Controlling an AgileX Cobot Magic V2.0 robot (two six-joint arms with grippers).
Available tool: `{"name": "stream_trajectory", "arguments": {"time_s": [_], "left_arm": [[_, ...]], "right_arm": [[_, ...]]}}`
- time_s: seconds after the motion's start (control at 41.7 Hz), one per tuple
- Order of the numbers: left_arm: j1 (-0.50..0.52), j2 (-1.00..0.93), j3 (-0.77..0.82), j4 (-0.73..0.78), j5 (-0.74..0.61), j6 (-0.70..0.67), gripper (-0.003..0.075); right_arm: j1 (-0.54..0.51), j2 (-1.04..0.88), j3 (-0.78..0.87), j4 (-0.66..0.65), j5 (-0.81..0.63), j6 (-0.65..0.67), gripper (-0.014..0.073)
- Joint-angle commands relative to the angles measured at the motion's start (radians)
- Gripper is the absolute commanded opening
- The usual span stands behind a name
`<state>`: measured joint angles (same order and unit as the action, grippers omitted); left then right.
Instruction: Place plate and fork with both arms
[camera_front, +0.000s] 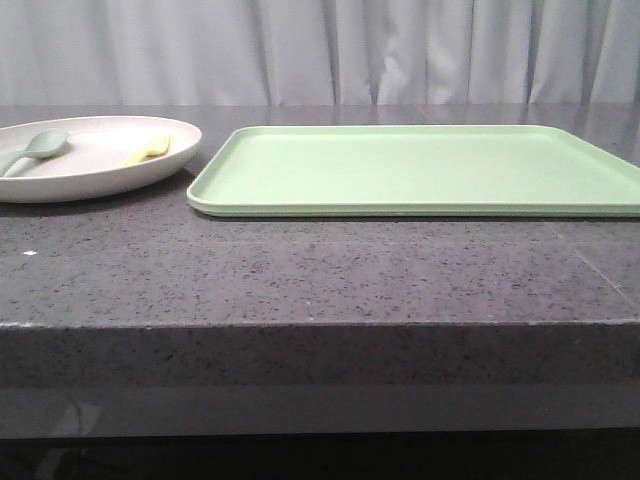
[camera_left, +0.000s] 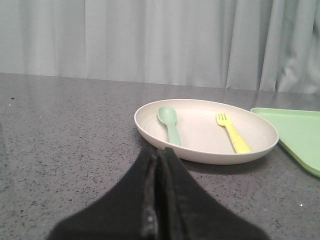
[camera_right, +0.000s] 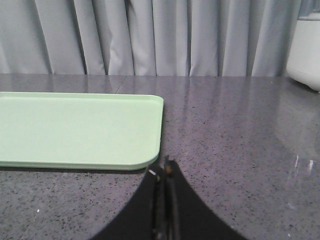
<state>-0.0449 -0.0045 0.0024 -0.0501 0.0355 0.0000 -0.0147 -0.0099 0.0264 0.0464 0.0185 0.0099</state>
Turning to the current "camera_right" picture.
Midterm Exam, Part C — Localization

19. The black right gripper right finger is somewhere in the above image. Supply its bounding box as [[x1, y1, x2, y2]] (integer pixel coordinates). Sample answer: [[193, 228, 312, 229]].
[[164, 155, 245, 240]]

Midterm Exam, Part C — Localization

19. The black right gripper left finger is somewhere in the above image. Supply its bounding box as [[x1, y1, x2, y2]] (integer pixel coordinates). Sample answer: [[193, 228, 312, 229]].
[[92, 164, 166, 240]]

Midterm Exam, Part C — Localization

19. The light green rectangular tray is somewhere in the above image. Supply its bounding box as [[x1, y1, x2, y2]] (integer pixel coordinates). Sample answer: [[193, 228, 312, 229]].
[[0, 92, 164, 171]]

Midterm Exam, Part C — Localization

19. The white round appliance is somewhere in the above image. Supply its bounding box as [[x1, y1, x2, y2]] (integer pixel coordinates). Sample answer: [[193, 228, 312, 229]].
[[286, 0, 320, 92]]

